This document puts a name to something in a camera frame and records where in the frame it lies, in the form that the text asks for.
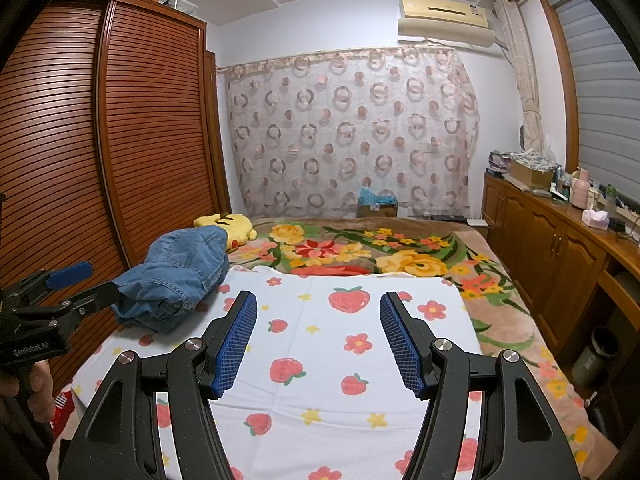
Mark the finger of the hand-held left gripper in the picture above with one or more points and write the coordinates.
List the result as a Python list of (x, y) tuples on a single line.
[(95, 297), (70, 275)]

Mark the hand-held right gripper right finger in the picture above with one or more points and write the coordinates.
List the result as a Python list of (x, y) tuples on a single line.
[(402, 345)]

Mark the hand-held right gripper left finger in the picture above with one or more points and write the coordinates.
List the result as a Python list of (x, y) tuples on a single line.
[(232, 345)]

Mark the light blue denim pants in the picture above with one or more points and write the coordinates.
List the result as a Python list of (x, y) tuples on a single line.
[(160, 300)]

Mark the dark blue denim pants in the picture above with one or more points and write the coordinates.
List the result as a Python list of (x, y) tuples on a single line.
[(190, 250)]

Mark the person's left hand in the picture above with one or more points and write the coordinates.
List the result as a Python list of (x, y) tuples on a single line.
[(40, 385)]

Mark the red and white bag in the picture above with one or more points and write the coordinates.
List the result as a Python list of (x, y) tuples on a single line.
[(64, 405)]

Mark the white strawberry print sheet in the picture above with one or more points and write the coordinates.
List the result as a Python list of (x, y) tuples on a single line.
[(310, 360)]

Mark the floral blanket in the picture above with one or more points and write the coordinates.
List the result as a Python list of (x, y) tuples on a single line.
[(400, 255)]

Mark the yellow plush toy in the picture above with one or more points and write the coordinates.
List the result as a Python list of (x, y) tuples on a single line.
[(237, 227)]

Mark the flat black device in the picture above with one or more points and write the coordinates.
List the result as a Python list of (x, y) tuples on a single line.
[(447, 217)]

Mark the cardboard box with blue packets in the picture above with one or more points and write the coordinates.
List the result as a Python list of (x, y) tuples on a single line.
[(377, 210)]

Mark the flat white device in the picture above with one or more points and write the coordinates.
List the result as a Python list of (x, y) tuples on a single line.
[(477, 221)]

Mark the wooden louvered wardrobe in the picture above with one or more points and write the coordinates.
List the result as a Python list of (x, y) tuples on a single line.
[(150, 135)]

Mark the wooden sideboard cabinet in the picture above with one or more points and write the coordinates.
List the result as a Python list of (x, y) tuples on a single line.
[(540, 240)]

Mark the grey trash bin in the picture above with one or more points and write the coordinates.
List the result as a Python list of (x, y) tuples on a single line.
[(592, 360)]

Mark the purple grey bag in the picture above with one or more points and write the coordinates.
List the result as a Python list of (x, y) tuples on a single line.
[(500, 162)]

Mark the sheer circle pattern curtain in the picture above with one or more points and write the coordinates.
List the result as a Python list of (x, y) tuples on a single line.
[(350, 130)]

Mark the pink tissue box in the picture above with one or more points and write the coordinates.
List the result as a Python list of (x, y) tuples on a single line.
[(595, 221)]

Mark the pink thermos jug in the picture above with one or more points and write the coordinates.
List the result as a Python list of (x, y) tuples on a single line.
[(580, 190)]

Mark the round white stand mirror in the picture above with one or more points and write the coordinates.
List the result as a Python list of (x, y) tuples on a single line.
[(521, 139)]

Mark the white plastic storage box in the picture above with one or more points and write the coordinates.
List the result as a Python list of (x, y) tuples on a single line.
[(182, 6)]

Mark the beige window curtain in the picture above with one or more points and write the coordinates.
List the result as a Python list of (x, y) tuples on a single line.
[(520, 70)]

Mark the beige air conditioner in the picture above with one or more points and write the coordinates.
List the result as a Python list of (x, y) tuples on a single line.
[(440, 12)]

